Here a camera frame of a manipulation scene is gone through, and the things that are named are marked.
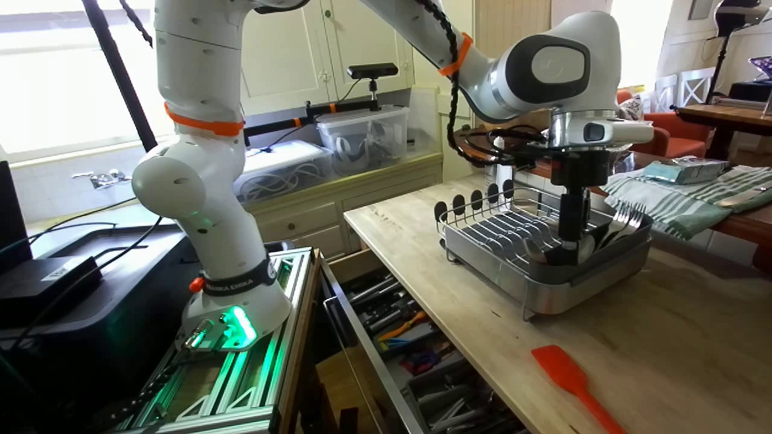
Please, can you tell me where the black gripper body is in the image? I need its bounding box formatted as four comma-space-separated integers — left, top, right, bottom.
553, 146, 623, 193

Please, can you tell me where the silver fork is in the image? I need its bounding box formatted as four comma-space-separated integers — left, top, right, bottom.
600, 201, 650, 248

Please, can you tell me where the dark grey utensil holder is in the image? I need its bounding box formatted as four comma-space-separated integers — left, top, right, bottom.
544, 209, 656, 283

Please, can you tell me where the clear hand sanitizer bottle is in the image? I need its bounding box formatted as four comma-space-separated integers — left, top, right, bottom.
490, 157, 517, 197

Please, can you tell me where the teal flat package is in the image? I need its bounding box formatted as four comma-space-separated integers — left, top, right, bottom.
640, 154, 734, 188

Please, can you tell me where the red sofa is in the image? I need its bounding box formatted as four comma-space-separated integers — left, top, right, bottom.
614, 87, 713, 160

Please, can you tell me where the green striped dish towel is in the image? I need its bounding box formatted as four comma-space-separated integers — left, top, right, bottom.
602, 163, 772, 240

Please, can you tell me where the white lattice chair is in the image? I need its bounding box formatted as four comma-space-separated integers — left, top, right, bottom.
650, 68, 719, 110

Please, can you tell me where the dark wooden table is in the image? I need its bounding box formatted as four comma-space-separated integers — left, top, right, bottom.
672, 99, 772, 163

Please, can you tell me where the red silicone spatula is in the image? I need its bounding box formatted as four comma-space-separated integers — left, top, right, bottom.
529, 344, 628, 434

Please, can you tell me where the open kitchen drawer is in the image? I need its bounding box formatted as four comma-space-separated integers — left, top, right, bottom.
319, 248, 533, 434

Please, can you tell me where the clear plastic storage bin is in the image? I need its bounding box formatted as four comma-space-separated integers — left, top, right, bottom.
314, 103, 412, 175

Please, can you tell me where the cream drawer cabinet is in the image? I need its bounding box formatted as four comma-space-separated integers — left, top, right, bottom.
243, 152, 447, 259

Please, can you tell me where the black bar with orange clamps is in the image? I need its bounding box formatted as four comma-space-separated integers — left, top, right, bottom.
239, 94, 385, 145

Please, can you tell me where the black equipment case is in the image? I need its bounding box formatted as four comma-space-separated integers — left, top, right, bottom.
0, 224, 202, 434

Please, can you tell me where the black tripod pole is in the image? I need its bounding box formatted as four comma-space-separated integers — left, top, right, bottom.
79, 0, 159, 152

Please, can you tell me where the black flat box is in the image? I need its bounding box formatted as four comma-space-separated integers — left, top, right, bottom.
0, 251, 106, 327

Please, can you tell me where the black monitor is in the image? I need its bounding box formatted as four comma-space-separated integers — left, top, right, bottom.
0, 158, 34, 274

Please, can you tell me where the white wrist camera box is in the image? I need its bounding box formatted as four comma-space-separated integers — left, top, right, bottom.
560, 110, 656, 152

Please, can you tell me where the grey wire dish rack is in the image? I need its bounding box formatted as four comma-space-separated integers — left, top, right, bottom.
432, 175, 656, 323

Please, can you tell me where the black camera on bar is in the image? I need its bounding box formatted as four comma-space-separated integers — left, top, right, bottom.
345, 60, 400, 82

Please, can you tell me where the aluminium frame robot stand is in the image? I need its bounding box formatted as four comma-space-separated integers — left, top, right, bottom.
117, 246, 315, 434

